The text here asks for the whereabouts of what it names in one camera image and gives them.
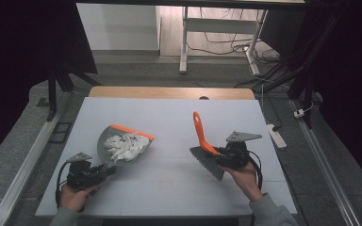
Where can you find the black floor bracket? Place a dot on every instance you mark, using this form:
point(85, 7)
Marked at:
point(59, 132)

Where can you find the white power strip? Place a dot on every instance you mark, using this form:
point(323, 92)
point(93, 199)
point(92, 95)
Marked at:
point(276, 135)

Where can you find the aluminium rail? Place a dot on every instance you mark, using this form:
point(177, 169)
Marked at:
point(28, 163)
point(323, 163)

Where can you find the wooden table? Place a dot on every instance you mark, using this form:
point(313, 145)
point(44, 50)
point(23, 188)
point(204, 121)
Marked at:
point(169, 93)

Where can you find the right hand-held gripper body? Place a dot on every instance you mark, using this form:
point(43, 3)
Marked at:
point(237, 155)

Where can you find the person's right hand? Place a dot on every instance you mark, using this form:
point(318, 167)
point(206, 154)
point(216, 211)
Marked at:
point(243, 180)

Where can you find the black curtain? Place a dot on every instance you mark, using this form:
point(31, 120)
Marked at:
point(345, 78)
point(19, 62)

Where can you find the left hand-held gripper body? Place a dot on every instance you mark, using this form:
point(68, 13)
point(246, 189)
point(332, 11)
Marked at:
point(81, 177)

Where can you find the grey dustpan with orange edge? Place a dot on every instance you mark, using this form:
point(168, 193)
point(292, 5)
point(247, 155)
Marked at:
point(106, 150)

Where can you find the person's left hand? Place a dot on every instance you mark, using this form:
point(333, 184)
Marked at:
point(75, 197)

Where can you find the small white adapter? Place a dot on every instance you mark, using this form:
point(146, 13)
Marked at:
point(299, 113)

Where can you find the white desk frame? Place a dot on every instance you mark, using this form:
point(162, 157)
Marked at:
point(220, 25)

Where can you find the black metal stand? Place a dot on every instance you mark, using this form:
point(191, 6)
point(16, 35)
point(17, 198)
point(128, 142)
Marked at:
point(52, 91)
point(308, 94)

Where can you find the pile of white paper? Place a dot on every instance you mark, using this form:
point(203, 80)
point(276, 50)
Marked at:
point(125, 147)

